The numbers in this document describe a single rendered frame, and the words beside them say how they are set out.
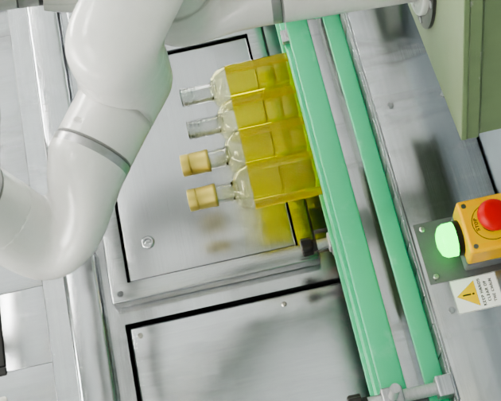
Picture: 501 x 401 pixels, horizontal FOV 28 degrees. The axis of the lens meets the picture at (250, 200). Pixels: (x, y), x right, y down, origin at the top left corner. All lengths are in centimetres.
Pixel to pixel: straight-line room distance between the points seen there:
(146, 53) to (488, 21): 32
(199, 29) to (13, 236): 29
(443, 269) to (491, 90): 37
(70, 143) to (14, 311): 73
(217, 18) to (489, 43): 29
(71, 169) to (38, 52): 86
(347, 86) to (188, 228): 38
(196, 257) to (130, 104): 65
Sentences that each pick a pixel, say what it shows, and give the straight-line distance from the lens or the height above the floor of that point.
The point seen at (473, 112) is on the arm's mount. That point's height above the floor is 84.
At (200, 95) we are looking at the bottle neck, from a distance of 158.
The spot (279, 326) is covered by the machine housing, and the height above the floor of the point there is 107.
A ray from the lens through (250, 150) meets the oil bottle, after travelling 150.
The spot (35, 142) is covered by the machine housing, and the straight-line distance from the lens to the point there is 178.
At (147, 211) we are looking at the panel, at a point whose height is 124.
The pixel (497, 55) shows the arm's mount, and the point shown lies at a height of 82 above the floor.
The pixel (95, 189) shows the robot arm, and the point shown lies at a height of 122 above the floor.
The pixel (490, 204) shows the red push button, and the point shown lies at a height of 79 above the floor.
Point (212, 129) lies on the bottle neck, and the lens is 155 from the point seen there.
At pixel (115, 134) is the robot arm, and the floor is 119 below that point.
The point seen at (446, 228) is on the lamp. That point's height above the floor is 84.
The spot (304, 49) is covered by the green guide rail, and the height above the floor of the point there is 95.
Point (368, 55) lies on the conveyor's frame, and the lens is 143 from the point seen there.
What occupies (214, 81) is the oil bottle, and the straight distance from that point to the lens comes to 157.
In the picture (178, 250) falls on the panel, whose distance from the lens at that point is 162.
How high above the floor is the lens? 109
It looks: 1 degrees down
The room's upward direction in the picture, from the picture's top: 102 degrees counter-clockwise
